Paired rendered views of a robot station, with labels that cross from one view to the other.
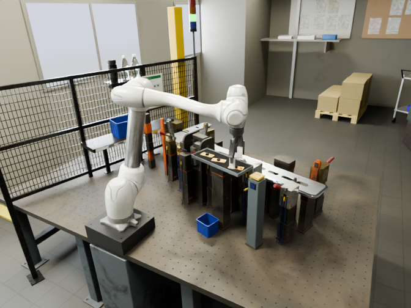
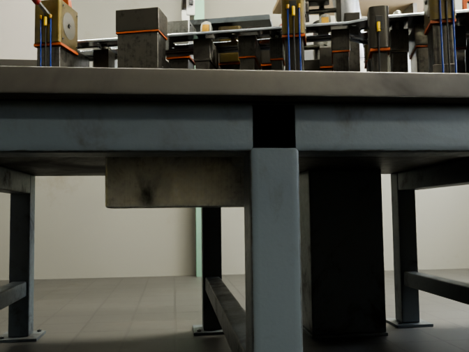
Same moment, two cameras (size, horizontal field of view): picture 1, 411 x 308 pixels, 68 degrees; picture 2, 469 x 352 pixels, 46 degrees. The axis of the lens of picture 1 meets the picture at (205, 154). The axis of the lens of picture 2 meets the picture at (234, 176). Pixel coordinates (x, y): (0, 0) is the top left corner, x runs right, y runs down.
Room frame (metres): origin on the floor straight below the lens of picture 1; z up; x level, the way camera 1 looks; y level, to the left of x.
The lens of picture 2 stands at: (3.17, -1.20, 0.48)
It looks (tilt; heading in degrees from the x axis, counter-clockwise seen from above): 4 degrees up; 144
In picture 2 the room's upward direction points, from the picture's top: 1 degrees counter-clockwise
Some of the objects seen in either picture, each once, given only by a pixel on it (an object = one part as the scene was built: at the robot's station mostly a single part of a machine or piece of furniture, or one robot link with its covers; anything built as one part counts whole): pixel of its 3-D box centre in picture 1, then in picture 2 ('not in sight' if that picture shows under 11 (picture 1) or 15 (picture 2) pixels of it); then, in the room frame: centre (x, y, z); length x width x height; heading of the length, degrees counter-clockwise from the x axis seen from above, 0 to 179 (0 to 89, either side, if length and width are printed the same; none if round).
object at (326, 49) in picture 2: not in sight; (326, 94); (2.01, 0.01, 0.85); 0.04 x 0.03 x 0.29; 44
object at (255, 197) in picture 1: (255, 212); not in sight; (1.41, -0.27, 0.92); 0.08 x 0.08 x 0.44; 44
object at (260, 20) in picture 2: (221, 161); (220, 26); (1.60, -0.09, 1.16); 0.37 x 0.14 x 0.02; 44
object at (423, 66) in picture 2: not in sight; (422, 81); (2.28, 0.11, 0.84); 0.12 x 0.05 x 0.29; 134
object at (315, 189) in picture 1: (232, 156); (269, 36); (1.99, -0.19, 1.00); 1.38 x 0.22 x 0.02; 44
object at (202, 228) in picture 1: (207, 225); not in sight; (1.54, 0.00, 0.75); 0.11 x 0.10 x 0.09; 44
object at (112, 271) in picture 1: (131, 275); (336, 249); (1.55, 0.53, 0.33); 0.31 x 0.31 x 0.66; 60
